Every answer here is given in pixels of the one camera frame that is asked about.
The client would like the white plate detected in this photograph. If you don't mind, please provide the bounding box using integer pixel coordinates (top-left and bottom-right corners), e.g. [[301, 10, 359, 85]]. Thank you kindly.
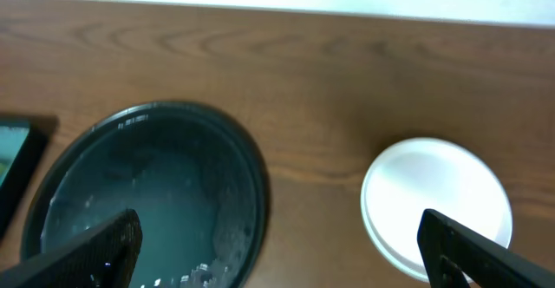
[[360, 137, 513, 282]]

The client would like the dark rectangular water tray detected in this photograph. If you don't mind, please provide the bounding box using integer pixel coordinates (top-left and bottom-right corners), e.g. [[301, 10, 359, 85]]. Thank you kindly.
[[1, 114, 58, 238]]

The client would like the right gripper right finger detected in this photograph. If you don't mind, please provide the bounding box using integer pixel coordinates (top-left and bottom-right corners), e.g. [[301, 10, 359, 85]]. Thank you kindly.
[[417, 209, 554, 288]]

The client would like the round black serving tray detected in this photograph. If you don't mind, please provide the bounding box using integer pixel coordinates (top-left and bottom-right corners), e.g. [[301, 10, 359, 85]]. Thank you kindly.
[[20, 101, 269, 287]]

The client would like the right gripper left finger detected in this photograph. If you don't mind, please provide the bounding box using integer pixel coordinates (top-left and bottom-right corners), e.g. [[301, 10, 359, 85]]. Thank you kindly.
[[1, 209, 142, 288]]

